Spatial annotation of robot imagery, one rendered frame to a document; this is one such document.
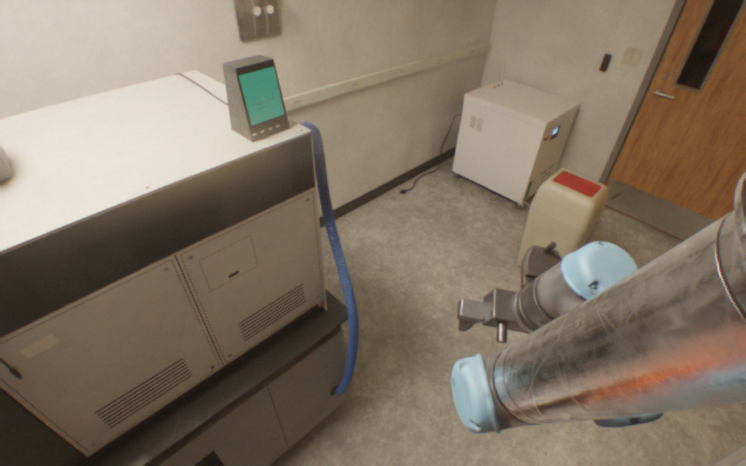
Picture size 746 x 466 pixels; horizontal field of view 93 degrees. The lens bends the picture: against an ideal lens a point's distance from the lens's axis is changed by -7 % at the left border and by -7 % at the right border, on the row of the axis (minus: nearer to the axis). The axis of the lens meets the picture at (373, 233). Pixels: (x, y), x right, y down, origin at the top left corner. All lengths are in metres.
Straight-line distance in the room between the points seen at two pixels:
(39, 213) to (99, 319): 0.25
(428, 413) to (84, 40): 2.19
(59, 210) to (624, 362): 0.87
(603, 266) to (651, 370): 0.26
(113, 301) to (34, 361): 0.18
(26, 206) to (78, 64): 1.07
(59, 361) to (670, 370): 1.00
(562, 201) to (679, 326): 2.25
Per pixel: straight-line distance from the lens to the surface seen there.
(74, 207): 0.88
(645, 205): 3.73
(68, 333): 0.98
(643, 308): 0.22
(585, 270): 0.46
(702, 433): 2.60
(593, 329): 0.25
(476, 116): 3.26
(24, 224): 0.89
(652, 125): 3.51
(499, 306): 0.60
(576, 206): 2.42
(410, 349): 2.22
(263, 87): 0.95
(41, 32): 1.90
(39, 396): 1.09
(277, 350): 1.35
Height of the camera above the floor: 1.85
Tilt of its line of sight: 40 degrees down
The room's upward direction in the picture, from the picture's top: 2 degrees clockwise
